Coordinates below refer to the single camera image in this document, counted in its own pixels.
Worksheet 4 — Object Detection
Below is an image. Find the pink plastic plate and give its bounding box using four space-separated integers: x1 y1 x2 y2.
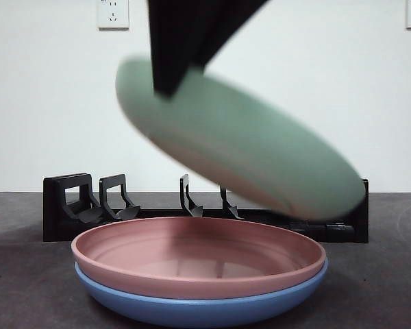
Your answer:
71 216 327 300

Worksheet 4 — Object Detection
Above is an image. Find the black plastic dish rack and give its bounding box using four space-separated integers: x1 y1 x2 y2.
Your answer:
42 173 370 244

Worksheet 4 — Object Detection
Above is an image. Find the blue plastic plate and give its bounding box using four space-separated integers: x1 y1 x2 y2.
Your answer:
74 262 329 320

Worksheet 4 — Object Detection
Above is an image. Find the green plastic plate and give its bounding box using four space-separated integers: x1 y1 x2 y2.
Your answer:
115 54 364 220

